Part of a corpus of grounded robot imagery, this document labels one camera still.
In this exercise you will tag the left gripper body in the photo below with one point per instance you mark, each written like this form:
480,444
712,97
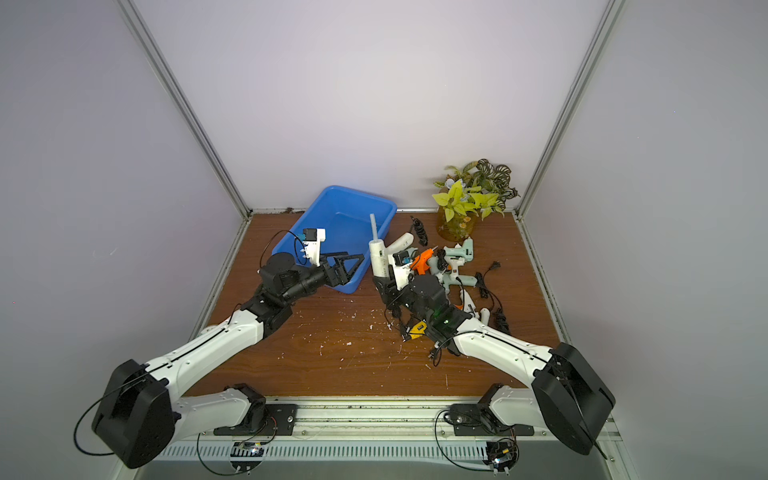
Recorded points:
307,284

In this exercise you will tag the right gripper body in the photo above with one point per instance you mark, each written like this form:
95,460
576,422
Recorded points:
391,291

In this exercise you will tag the yellow glue gun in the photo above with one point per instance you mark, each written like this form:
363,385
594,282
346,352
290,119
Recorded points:
413,330

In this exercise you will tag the large white glue gun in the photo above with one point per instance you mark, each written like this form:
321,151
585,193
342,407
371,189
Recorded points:
382,257

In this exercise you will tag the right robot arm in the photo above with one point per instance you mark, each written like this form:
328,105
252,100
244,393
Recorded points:
571,399

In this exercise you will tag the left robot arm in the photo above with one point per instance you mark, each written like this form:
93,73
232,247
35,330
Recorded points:
146,406

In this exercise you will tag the orange glue gun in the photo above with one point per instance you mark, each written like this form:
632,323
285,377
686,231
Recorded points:
420,263

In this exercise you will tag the mint glue gun with stick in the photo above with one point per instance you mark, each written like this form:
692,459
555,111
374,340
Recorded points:
450,278

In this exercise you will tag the blue plastic storage box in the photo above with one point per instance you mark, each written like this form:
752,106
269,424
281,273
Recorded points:
344,214

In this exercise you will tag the potted green plant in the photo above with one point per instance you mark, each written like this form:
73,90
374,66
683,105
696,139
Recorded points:
469,194

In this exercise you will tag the left control board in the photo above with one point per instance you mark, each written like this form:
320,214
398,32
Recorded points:
246,456

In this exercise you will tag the control board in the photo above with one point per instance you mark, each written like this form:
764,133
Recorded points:
246,456
502,455

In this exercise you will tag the right control board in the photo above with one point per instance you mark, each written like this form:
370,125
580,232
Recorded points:
502,455

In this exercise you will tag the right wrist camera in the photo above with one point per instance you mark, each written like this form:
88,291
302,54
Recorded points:
403,261

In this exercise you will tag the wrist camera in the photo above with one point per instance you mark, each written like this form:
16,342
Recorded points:
403,261
313,239

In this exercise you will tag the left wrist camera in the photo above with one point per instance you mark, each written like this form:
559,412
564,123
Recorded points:
313,239

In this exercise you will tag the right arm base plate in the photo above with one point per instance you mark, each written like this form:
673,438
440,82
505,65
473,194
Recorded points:
472,420

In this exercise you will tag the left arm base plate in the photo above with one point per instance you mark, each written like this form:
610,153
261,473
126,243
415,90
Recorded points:
264,420

